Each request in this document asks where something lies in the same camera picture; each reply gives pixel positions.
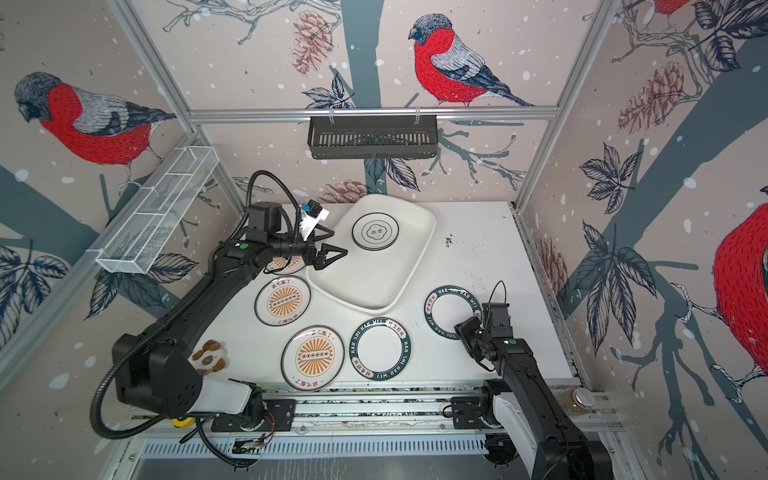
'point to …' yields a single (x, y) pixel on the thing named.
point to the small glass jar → (576, 400)
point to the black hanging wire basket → (373, 137)
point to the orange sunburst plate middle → (282, 300)
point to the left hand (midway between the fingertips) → (336, 241)
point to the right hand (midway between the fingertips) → (456, 332)
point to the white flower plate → (375, 231)
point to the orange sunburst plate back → (284, 265)
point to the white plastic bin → (375, 282)
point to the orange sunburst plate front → (312, 358)
